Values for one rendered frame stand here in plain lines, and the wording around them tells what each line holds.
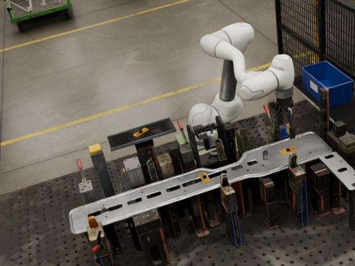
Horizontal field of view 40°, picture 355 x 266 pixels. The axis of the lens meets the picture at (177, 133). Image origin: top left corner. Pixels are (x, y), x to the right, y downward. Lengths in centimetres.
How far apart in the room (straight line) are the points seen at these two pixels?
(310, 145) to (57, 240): 149
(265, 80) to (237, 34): 61
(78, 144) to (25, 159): 54
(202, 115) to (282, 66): 93
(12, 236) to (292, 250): 158
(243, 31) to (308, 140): 70
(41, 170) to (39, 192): 150
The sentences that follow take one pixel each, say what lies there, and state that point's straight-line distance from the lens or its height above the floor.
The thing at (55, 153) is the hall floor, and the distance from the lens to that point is 497.
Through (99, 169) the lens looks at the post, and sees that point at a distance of 272.
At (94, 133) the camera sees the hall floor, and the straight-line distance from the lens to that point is 508.
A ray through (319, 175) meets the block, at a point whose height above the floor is 98.
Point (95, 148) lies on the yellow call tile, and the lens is 268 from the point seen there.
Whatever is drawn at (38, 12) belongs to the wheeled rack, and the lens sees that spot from 834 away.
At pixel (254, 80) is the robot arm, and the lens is 227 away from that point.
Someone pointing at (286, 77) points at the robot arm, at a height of 147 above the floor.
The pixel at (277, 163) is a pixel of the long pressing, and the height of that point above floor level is 100.
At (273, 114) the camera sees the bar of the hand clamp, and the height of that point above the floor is 114.
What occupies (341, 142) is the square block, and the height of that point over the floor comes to 104.
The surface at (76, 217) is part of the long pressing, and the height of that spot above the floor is 100.
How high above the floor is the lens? 259
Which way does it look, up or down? 33 degrees down
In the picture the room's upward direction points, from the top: 12 degrees counter-clockwise
